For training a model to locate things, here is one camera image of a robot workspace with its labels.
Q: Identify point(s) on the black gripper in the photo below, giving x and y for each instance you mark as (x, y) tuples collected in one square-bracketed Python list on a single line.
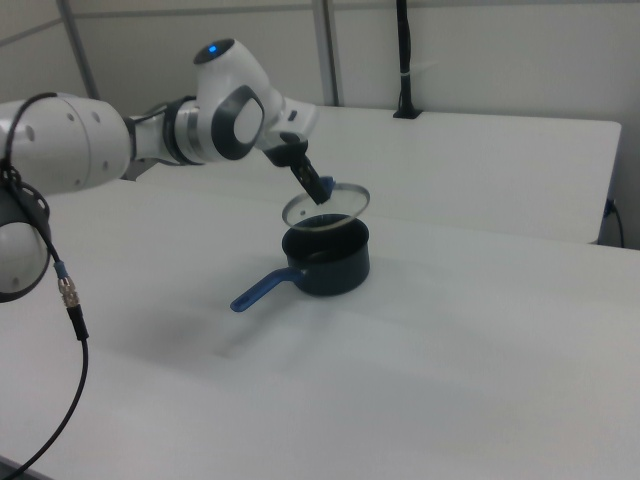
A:
[(297, 122)]

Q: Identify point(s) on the glass lid with blue knob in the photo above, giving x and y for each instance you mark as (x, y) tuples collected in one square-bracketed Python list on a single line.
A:
[(347, 198)]

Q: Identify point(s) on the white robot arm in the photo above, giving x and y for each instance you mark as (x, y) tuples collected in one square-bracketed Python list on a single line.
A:
[(75, 145)]

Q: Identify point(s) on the black post with clamp base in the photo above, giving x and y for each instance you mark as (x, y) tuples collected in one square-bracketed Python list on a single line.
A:
[(404, 50)]

